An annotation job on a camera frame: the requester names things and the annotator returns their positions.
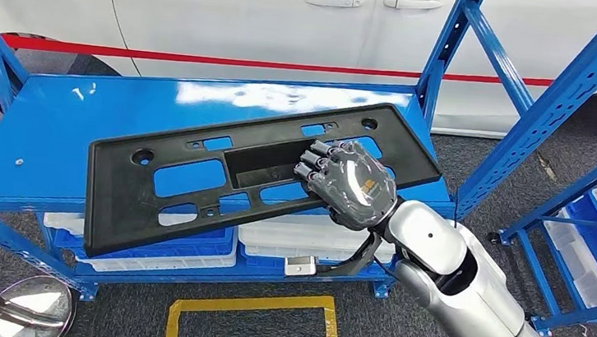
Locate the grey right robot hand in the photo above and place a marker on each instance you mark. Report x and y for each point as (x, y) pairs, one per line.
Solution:
(351, 189)

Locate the black plastic license plate frame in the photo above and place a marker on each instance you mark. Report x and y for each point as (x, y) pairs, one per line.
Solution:
(124, 216)

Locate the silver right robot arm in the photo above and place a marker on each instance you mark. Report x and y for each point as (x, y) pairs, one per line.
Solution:
(483, 300)

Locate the blue metal shelf rack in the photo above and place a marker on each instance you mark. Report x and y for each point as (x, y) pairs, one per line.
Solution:
(90, 114)
(546, 213)

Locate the white car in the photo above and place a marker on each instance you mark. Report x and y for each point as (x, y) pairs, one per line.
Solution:
(209, 11)

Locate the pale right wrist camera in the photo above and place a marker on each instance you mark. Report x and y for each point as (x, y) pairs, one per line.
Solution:
(300, 266)

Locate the chrome stanchion post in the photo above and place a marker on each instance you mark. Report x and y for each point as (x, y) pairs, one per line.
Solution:
(39, 301)

